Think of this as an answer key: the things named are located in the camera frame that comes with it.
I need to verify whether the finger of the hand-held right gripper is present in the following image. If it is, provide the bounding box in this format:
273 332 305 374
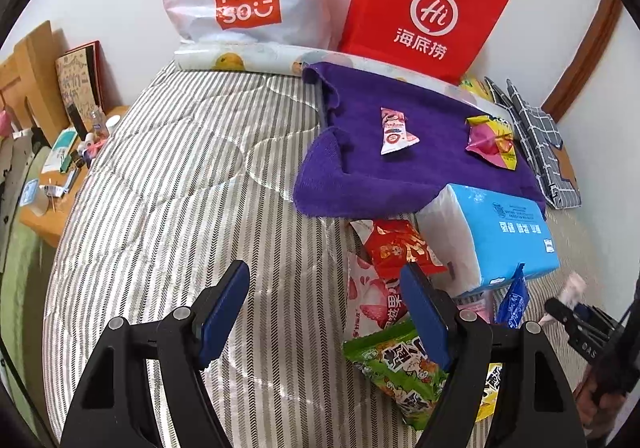
544 297 593 329

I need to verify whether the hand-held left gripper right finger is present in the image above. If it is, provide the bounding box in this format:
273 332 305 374
400 262 588 448

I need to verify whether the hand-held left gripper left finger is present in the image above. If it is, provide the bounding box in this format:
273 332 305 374
60 260 251 448

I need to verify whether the white pink snack packet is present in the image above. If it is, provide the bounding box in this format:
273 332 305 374
559 273 587 306

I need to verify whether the small blue snack packet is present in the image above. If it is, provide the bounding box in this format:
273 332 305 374
495 264 531 331

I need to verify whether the green snack packet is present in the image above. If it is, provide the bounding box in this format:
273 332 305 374
342 320 451 431

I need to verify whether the pink strawberry snack packet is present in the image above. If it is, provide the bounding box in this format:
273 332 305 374
346 250 416 346

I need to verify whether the person's right hand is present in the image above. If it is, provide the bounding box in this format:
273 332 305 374
575 368 631 435

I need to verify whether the blue tissue pack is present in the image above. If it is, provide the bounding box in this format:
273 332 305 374
416 184 562 299

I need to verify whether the striped bed quilt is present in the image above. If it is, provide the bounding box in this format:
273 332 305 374
42 62 601 448

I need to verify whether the purple towel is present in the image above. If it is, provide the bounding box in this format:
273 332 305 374
292 62 548 221

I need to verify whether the yellow red snack packet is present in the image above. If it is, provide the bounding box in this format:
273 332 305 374
467 114 518 171

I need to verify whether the folded plaid cloth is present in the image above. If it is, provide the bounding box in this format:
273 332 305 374
485 76 583 211

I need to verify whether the magenta snack packet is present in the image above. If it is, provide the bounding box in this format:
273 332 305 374
465 125 501 161

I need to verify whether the small pink snack packet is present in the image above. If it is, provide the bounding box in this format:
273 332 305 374
379 106 421 156

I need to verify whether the wooden nightstand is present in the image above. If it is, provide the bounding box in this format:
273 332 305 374
20 105 131 246

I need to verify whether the green cloth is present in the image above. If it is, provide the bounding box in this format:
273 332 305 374
0 223 56 429

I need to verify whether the white green box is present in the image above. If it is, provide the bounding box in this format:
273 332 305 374
41 127 80 173

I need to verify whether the yellow green snack bag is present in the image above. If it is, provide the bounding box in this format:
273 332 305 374
460 75 496 103

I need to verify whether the rolled fruit print mat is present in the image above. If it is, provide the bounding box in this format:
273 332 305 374
172 40 496 108

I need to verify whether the red edged notebook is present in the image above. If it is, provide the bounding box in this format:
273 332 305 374
54 42 106 129

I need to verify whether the wooden headboard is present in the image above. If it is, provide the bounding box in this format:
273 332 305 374
0 20 71 139

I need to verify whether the brown wooden door frame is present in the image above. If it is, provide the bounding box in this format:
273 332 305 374
542 0 623 123

